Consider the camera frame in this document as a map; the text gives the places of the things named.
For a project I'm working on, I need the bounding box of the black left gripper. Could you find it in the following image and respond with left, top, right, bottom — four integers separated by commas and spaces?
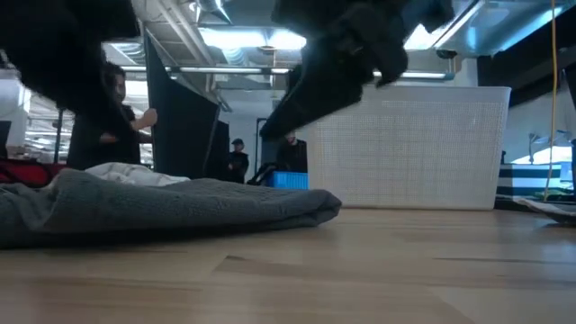
0, 0, 141, 118

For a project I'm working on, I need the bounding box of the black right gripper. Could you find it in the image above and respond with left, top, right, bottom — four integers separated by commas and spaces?
257, 0, 456, 141

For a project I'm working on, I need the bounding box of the white towel with red checks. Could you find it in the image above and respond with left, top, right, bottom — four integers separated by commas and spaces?
84, 161, 191, 188

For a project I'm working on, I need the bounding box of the dark grey terry towel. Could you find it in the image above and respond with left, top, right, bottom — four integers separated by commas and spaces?
0, 167, 344, 249

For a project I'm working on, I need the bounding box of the white plastic basket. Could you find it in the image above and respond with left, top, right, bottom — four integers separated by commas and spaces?
305, 85, 513, 212

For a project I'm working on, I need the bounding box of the person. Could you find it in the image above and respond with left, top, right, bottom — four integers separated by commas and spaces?
67, 61, 159, 171
226, 138, 250, 184
274, 131, 309, 175

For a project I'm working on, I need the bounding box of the blue plastic bin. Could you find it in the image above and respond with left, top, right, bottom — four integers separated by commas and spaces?
265, 170, 311, 191

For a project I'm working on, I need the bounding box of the long LED light bar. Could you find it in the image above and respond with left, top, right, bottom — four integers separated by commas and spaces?
120, 66, 455, 82

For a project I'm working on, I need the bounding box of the red plastic bin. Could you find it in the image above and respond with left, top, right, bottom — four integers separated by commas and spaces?
0, 157, 68, 188

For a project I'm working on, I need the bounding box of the black folding partition screen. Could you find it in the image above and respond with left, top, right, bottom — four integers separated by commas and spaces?
143, 32, 231, 182

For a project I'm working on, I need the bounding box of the black white striped object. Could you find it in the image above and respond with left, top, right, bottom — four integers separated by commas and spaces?
497, 162, 563, 197

